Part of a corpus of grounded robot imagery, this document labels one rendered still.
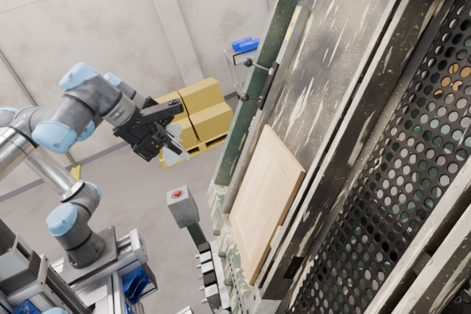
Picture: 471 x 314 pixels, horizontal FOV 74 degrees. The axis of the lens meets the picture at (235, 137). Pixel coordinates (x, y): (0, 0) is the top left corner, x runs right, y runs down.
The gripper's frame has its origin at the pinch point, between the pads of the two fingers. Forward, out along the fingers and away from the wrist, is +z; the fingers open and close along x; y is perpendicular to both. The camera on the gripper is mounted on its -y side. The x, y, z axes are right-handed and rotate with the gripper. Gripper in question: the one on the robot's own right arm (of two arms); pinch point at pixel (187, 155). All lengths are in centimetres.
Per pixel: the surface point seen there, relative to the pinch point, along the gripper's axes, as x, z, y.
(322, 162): 20.8, 17.2, -24.0
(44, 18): -389, -52, 57
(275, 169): -7.4, 34.6, -14.4
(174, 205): -56, 49, 36
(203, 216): -143, 142, 64
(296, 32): -30, 13, -56
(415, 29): 26, 2, -56
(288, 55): -30, 18, -49
